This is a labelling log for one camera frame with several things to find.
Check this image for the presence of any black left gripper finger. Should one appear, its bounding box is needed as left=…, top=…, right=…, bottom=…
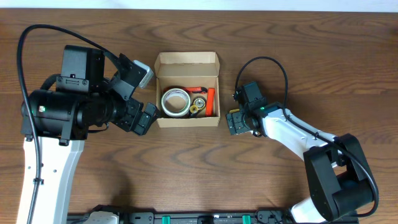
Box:
left=132, top=103, right=160, bottom=136
left=103, top=52, right=144, bottom=100

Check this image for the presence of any white masking tape roll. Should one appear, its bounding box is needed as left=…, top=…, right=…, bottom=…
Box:
left=161, top=88, right=191, bottom=118

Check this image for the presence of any red stapler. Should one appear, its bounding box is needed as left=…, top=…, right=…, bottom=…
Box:
left=205, top=88, right=215, bottom=117

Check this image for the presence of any brown cardboard box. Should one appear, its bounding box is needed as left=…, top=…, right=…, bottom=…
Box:
left=154, top=52, right=220, bottom=128

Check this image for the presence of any red utility knife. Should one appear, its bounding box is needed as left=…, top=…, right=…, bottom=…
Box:
left=177, top=86, right=208, bottom=94

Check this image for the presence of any yellow correction tape dispenser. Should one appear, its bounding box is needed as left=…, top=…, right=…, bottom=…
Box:
left=189, top=96, right=206, bottom=118

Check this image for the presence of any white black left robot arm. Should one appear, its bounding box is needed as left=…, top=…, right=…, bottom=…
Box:
left=17, top=45, right=159, bottom=223

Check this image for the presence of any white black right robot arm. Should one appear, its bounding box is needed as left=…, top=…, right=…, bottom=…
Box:
left=226, top=82, right=378, bottom=223

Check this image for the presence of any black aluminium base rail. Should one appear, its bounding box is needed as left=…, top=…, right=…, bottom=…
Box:
left=67, top=204, right=360, bottom=224

